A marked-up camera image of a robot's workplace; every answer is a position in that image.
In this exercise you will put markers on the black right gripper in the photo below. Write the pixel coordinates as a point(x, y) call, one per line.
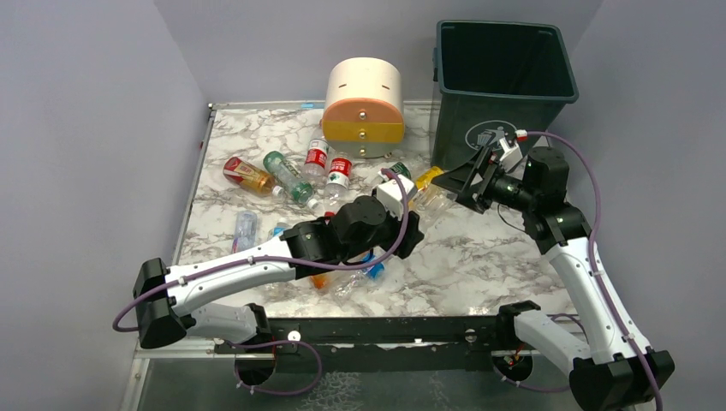
point(483, 185)

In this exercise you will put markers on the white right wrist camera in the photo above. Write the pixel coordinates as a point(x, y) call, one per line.
point(511, 154)

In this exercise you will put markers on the cream orange yellow drawer unit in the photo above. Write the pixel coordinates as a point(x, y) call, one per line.
point(363, 108)

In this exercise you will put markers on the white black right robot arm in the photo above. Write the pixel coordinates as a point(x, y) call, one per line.
point(614, 366)

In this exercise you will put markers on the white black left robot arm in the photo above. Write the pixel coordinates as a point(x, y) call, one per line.
point(169, 300)

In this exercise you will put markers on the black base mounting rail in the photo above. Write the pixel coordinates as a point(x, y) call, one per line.
point(380, 344)

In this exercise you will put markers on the orange capped clear bottle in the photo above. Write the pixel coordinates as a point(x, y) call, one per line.
point(320, 281)

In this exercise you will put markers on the yellow juice bottle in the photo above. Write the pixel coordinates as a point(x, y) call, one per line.
point(423, 181)

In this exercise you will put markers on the clear bottle dark green label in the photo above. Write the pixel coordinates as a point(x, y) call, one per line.
point(398, 168)

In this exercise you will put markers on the dark green plastic bin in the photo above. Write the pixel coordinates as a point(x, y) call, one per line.
point(492, 78)

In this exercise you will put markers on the green tinted water bottle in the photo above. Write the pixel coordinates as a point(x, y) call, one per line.
point(290, 179)

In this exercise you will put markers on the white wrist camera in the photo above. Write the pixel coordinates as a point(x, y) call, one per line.
point(393, 196)
point(511, 154)

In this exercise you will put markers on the clear unlabelled bottle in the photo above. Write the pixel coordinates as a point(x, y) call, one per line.
point(430, 204)

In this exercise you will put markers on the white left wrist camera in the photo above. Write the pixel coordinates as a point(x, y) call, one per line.
point(393, 196)

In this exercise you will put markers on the clear bottle red label right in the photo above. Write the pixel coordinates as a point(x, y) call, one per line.
point(337, 182)

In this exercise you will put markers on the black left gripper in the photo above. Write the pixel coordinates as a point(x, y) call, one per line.
point(408, 237)

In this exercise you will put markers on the red label amber tea bottle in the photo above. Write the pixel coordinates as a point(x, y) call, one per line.
point(251, 178)

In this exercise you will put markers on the clear bottle red label left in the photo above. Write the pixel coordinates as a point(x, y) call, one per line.
point(316, 158)

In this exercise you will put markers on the crushed clear bottle pink label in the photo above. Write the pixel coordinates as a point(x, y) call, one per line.
point(245, 234)

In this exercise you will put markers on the clear bottle red label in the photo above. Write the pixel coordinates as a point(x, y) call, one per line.
point(337, 182)
point(316, 158)

